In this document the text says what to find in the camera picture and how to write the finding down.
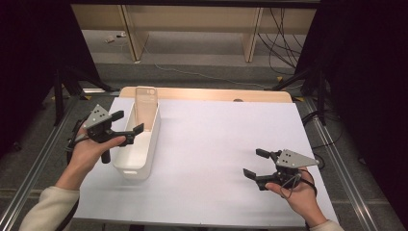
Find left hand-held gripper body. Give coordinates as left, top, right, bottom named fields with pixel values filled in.
left=83, top=104, right=136, bottom=165

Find wooden desk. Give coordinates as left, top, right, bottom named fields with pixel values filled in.
left=70, top=3, right=317, bottom=64

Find bundle of black hanging cables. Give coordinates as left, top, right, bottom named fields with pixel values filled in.
left=258, top=8, right=306, bottom=76

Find white floor cable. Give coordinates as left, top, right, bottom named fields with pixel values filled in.
left=142, top=44, right=304, bottom=90

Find person's left hand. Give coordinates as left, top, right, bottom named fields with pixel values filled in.
left=66, top=128, right=127, bottom=179

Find hand-held gripper cable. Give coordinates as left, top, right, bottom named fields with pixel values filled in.
left=57, top=116, right=91, bottom=231
left=279, top=168, right=319, bottom=200

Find left hand-held gripper cable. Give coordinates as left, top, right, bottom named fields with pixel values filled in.
left=57, top=116, right=91, bottom=231

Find black curtain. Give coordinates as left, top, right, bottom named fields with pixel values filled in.
left=0, top=0, right=104, bottom=157
left=294, top=0, right=408, bottom=222

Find white plastic storage bin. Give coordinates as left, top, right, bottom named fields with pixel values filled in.
left=111, top=101, right=162, bottom=181

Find white table board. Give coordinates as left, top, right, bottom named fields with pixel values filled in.
left=73, top=96, right=341, bottom=229

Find black metal stand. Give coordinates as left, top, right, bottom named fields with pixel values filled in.
left=272, top=65, right=328, bottom=126
left=52, top=64, right=121, bottom=126

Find black floor cables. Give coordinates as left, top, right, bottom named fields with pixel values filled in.
left=301, top=110, right=344, bottom=170

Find light wooden table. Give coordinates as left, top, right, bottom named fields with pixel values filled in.
left=118, top=86, right=293, bottom=104

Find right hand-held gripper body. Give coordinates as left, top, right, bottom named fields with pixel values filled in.
left=255, top=148, right=320, bottom=193

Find right hand-held gripper cable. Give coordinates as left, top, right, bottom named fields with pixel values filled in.
left=279, top=168, right=319, bottom=200

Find person's right hand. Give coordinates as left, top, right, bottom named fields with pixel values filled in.
left=265, top=167, right=319, bottom=222

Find aluminium floor rail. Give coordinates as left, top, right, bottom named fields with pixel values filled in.
left=304, top=95, right=380, bottom=231
left=0, top=95, right=81, bottom=231

